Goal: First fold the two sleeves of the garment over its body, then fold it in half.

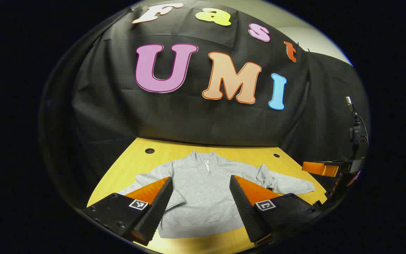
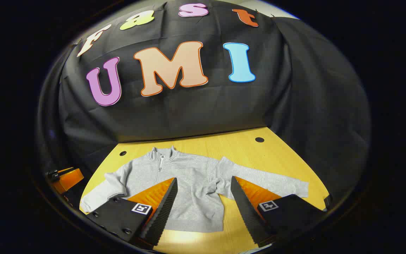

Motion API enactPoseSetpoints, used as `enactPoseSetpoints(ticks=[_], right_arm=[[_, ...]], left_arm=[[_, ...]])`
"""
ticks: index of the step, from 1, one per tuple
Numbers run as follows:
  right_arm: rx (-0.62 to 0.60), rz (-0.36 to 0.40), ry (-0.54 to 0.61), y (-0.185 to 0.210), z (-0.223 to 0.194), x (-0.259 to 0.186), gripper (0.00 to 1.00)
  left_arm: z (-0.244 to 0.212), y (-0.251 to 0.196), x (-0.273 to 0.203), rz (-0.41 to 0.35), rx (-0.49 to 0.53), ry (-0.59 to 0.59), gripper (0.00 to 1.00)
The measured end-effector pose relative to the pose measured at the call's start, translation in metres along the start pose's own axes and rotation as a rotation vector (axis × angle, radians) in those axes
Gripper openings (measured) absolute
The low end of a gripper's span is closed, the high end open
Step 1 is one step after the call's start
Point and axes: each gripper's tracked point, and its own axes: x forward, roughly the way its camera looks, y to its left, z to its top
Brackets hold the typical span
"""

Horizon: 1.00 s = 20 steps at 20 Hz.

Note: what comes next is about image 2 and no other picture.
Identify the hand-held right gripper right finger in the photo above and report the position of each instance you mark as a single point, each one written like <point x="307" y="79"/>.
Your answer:
<point x="245" y="211"/>

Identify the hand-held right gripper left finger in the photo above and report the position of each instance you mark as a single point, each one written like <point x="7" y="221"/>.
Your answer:
<point x="164" y="211"/>

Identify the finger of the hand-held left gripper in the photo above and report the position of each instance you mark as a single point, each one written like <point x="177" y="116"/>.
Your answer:
<point x="67" y="178"/>

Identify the grey zip-neck sweatshirt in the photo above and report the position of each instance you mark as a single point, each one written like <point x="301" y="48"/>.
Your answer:
<point x="189" y="169"/>

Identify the black backdrop cloth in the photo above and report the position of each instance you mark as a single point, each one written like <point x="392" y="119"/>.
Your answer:
<point x="189" y="113"/>

